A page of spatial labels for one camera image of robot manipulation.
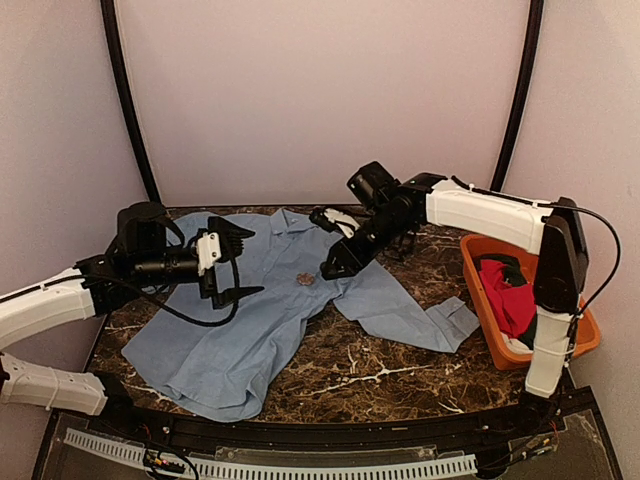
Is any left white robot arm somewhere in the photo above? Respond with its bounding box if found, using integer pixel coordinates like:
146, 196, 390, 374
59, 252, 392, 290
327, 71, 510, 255
1, 201, 262, 348

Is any white garment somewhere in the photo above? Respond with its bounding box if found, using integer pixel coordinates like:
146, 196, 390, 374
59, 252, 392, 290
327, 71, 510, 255
501, 333, 533, 355

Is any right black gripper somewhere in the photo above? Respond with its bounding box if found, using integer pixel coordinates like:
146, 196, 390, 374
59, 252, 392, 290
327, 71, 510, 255
322, 207, 411, 278

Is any right black frame post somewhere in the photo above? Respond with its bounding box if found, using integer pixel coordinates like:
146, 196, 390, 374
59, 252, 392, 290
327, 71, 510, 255
490, 0, 545, 192

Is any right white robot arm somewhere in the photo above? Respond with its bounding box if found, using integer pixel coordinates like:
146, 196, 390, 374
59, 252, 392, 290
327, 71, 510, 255
310, 161, 593, 434

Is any light blue shirt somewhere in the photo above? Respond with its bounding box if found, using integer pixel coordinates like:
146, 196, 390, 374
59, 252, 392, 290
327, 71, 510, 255
122, 209, 479, 422

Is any left black frame post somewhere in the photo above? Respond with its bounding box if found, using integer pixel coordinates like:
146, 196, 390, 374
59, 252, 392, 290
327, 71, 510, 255
100, 0, 161, 202

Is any round iridescent brooch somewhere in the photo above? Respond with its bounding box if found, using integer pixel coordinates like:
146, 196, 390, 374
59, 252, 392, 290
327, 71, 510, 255
296, 272, 315, 286

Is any black frame post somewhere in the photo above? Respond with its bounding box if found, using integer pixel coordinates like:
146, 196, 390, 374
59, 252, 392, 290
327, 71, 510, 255
490, 0, 545, 192
100, 0, 161, 202

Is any orange plastic basin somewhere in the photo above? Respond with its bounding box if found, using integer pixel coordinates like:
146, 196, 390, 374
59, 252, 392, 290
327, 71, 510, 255
459, 234, 601, 371

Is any white slotted cable duct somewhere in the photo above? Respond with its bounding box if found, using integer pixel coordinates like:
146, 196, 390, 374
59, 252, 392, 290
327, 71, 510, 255
64, 428, 477, 479

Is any black front rail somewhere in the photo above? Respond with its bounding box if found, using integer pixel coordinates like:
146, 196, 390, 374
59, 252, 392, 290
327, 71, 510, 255
80, 387, 598, 465

